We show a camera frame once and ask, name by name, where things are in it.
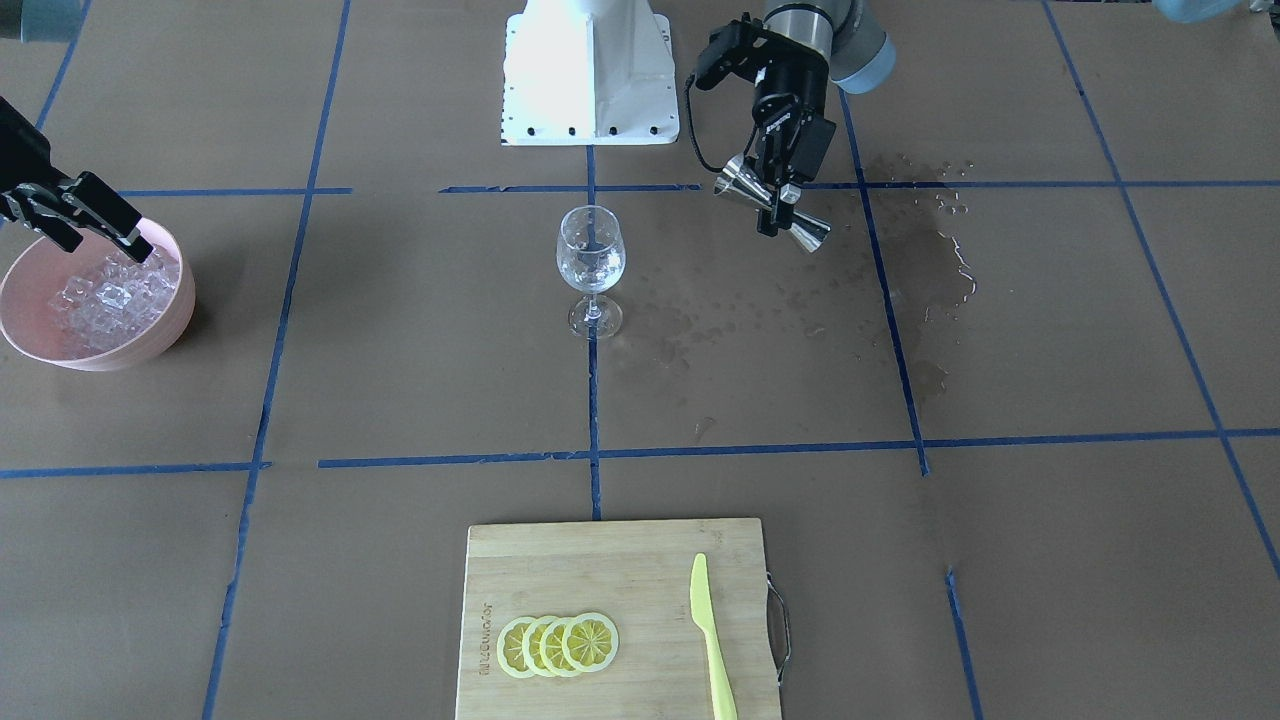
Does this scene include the yellow lemon slices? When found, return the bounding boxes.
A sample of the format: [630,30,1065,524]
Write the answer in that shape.
[497,611,621,679]

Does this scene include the clear wine glass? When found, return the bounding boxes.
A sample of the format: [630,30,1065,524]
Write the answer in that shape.
[556,205,626,340]

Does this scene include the black camera cable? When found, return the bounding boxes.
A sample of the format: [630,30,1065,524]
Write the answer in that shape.
[684,72,727,177]

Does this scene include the pink ribbed bowl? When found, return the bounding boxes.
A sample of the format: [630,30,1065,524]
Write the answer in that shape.
[3,219,195,372]

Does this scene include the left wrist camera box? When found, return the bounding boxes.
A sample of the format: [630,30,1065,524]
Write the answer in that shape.
[691,15,768,91]

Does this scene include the clear ice cubes pile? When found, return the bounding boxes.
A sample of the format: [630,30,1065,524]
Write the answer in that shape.
[49,247,180,357]

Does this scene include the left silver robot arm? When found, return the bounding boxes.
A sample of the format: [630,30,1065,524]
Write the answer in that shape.
[690,1,896,252]

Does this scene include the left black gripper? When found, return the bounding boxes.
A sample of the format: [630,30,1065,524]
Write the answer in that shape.
[728,55,836,237]

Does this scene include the steel jigger cup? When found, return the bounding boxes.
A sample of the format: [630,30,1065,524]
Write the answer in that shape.
[713,154,831,252]

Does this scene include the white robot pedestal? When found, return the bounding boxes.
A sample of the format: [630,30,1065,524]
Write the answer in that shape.
[500,1,680,146]

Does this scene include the bamboo cutting board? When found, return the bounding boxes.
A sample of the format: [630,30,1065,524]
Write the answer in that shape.
[454,518,782,719]

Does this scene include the yellow plastic knife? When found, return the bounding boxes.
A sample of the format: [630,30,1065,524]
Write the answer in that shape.
[687,553,739,719]

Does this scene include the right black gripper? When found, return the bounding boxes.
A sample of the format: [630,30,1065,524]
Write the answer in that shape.
[1,97,154,264]

